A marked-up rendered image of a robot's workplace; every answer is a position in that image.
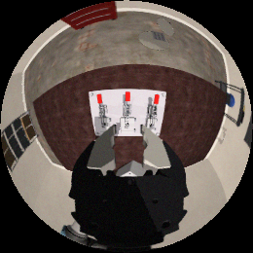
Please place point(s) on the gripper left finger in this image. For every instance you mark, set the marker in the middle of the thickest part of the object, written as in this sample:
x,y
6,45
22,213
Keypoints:
x,y
95,160

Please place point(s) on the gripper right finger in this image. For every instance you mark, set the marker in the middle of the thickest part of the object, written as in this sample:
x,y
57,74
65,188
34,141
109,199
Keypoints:
x,y
159,157

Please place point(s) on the toggle clamp with red handle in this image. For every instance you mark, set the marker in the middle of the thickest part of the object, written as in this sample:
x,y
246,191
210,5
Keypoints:
x,y
129,107
99,99
153,111

